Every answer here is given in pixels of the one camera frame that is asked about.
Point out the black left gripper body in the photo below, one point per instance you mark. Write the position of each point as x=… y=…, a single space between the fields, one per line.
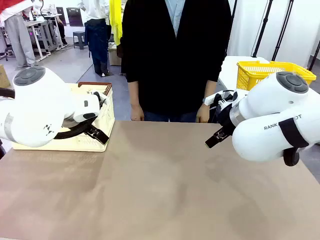
x=90 y=127

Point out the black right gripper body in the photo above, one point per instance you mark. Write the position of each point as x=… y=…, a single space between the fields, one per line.
x=225 y=116

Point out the person's left forearm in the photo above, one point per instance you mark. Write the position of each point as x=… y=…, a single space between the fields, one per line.
x=210 y=88

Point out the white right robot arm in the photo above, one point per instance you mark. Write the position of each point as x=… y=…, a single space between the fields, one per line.
x=270 y=105

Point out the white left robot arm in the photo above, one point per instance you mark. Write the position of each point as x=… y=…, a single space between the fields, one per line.
x=37 y=105

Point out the person's right forearm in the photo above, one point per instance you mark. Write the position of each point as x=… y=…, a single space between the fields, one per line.
x=134 y=92

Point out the cream folding shopping basket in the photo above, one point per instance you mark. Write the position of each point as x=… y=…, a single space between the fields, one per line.
x=107 y=120

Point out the yellow plastic shopping basket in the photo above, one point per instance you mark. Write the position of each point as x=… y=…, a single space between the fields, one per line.
x=252 y=72

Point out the person's left hand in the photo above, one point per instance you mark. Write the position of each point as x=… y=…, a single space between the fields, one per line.
x=203 y=115

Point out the person's right hand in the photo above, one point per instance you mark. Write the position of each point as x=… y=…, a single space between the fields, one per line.
x=137 y=113

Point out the grey wristwatch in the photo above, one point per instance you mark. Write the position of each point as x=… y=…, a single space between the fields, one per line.
x=205 y=101

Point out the white side table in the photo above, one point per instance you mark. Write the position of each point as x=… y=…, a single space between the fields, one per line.
x=230 y=67

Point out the cardboard box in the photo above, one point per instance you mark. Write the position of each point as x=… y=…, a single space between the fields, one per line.
x=113 y=58
x=3 y=75

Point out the person in black cardigan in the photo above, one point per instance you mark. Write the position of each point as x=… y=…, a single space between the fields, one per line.
x=175 y=62

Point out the person in navy apron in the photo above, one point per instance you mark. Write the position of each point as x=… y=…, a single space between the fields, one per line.
x=97 y=37

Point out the grey plastic stool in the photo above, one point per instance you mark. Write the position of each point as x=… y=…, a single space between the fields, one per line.
x=80 y=37

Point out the black tripod leg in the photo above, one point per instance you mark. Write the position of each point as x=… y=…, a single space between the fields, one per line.
x=262 y=27
x=314 y=57
x=282 y=30

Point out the white workshop desk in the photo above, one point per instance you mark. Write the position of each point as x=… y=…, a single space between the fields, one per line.
x=42 y=32

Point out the yellow hanging cloth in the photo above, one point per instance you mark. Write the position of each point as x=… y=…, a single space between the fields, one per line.
x=115 y=22

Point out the person in grey trousers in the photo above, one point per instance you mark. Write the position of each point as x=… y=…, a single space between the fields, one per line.
x=17 y=37

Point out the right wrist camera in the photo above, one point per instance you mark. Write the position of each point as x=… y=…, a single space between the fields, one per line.
x=212 y=98

